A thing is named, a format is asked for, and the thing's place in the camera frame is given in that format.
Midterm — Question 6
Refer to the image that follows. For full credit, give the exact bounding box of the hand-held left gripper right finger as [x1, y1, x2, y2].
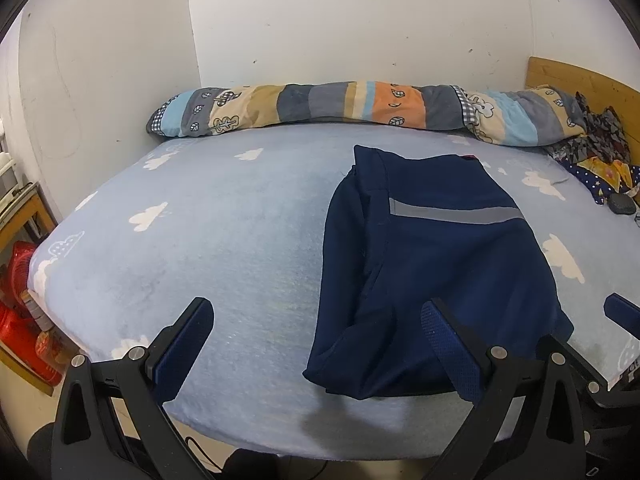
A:
[420, 297, 586, 480]

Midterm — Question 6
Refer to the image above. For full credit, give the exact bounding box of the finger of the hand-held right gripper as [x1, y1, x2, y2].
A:
[603, 294, 640, 341]
[537, 332, 640, 411]

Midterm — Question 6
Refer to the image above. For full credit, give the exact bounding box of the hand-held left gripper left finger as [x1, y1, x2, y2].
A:
[50, 296, 216, 480]

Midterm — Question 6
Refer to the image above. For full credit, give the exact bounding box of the navy jacket with red collar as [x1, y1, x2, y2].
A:
[302, 144, 575, 401]

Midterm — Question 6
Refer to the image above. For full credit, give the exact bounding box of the light blue cloud bed sheet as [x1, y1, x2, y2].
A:
[27, 122, 640, 461]

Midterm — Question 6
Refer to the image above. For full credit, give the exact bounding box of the plastic bottle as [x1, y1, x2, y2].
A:
[34, 327, 66, 386]

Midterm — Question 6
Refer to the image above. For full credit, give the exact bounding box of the yellow and navy dotted cloth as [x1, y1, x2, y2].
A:
[557, 152, 640, 206]

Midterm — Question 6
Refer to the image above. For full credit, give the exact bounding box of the red plastic bag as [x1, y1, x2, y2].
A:
[0, 241, 51, 376]

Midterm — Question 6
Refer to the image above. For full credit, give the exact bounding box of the dark floral cloth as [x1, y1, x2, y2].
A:
[547, 91, 633, 163]

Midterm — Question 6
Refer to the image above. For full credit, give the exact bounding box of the wooden stool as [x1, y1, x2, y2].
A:
[0, 182, 58, 256]

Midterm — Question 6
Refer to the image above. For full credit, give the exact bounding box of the wooden headboard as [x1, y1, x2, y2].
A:
[524, 56, 640, 166]

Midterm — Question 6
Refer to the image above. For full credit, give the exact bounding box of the rolled patchwork quilt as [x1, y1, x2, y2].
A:
[146, 80, 588, 147]

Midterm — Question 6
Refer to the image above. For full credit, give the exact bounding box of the black cable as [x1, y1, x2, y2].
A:
[185, 437, 223, 475]

